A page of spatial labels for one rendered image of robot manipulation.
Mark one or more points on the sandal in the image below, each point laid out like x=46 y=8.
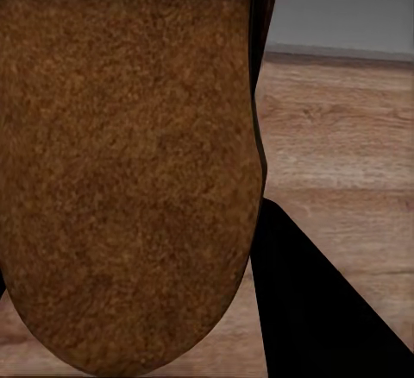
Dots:
x=132 y=172

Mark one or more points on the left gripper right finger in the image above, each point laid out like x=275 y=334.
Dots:
x=313 y=322

